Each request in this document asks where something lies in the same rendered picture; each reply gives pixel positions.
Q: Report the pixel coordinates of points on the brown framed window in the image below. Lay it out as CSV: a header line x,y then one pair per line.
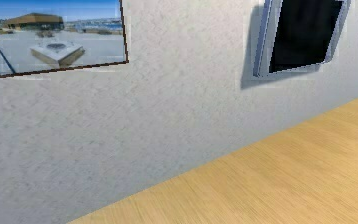
x,y
57,36

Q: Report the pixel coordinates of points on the silver framed black picture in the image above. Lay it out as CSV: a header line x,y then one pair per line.
x,y
303,33

